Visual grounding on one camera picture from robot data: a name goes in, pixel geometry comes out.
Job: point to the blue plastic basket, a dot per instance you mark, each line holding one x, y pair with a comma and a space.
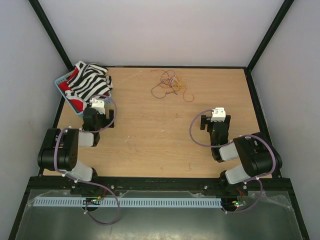
59, 80

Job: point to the zebra striped cloth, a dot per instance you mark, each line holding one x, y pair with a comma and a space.
91, 80

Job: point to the left green circuit board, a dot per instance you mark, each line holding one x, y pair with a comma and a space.
92, 201

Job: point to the green circuit board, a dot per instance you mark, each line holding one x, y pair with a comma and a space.
239, 203
92, 201

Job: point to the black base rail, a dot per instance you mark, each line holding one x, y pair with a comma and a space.
206, 186

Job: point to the black aluminium frame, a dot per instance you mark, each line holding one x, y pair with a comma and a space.
169, 60

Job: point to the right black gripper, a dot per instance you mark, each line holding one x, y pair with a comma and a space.
206, 120

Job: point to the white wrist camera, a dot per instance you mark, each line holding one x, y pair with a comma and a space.
98, 105
218, 114

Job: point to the light blue slotted cable duct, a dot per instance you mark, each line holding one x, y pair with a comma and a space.
132, 202

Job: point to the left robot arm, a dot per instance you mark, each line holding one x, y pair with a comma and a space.
59, 149

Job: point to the red cloth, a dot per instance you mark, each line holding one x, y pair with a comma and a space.
77, 103

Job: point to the right green circuit board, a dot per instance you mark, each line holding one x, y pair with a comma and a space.
239, 203

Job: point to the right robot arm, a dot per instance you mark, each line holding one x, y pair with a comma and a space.
257, 155

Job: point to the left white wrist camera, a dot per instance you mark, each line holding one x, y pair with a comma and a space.
98, 105

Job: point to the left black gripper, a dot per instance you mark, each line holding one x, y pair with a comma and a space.
107, 121

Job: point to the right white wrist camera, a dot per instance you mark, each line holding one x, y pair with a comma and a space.
218, 114

